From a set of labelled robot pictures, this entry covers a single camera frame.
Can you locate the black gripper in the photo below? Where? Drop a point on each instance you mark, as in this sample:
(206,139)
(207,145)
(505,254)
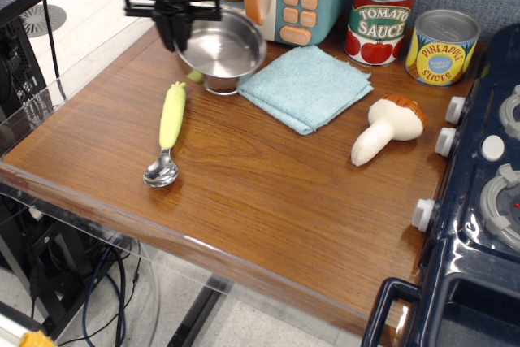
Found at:
(183,12)

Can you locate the stainless steel pot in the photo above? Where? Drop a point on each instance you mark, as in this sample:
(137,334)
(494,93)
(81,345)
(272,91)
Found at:
(221,55)

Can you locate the spoon with yellow handle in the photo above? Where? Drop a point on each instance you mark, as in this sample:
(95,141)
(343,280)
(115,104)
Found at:
(164,171)

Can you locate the round floor drain grate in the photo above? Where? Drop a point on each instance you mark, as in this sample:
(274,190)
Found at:
(38,20)

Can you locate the light blue folded cloth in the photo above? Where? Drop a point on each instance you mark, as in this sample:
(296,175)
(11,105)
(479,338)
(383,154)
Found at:
(306,88)

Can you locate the tomato sauce can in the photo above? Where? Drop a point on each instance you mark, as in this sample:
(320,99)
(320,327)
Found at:
(376,30)

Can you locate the plush toy mushroom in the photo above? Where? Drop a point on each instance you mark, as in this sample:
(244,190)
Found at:
(392,117)

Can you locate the pineapple slices can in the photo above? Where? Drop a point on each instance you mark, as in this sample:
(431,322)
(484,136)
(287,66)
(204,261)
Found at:
(442,45)

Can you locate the dark blue toy stove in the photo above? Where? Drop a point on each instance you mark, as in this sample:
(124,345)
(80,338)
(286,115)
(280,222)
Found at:
(468,292)

